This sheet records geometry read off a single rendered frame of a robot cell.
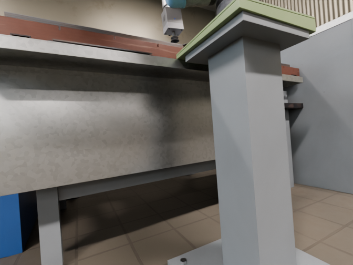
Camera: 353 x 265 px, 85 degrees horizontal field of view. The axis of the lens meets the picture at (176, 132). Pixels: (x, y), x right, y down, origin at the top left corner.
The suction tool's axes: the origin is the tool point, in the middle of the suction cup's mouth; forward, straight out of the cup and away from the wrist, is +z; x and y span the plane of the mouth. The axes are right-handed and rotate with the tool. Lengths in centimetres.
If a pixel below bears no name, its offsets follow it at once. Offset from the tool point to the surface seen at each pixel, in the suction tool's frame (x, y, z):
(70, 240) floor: -15, 58, 86
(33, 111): 17, 58, 34
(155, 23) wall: -264, -94, -177
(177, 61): 28.7, 14.3, 22.4
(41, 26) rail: 13, 54, 6
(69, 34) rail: 12.4, 45.8, 7.1
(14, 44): 33, 56, 22
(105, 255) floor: 6, 44, 87
